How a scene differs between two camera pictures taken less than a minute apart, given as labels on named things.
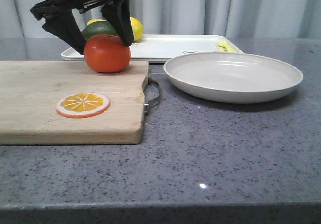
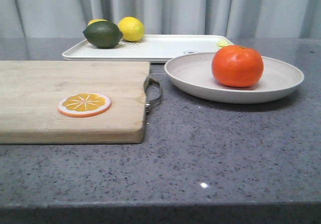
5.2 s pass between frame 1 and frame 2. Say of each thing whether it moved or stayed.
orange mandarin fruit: moved
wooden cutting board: stayed
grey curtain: stayed
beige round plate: stayed
